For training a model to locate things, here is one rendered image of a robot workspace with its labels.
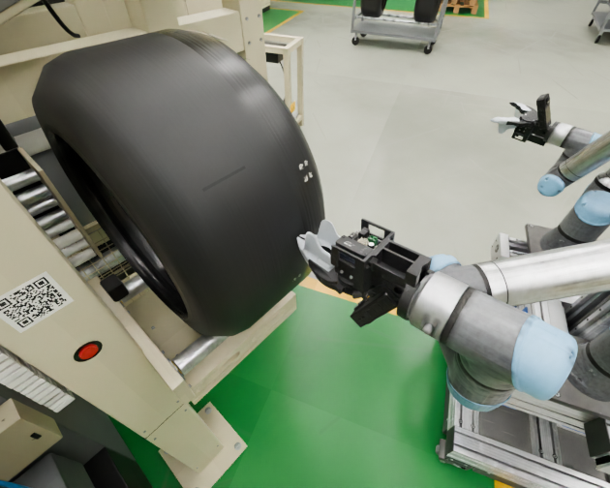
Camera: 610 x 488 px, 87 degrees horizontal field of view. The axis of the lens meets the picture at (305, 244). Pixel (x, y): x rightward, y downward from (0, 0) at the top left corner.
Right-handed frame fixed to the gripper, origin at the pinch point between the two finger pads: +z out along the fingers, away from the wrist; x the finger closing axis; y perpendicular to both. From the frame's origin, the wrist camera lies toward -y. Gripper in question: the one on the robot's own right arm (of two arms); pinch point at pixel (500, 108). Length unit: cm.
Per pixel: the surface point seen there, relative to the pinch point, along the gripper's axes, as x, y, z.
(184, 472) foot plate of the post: -173, 82, 13
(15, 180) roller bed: -142, -32, 50
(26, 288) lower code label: -145, -39, 8
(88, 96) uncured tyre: -124, -56, 11
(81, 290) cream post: -141, -32, 9
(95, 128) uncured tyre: -126, -53, 8
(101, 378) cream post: -151, -11, 8
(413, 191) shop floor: 54, 115, 54
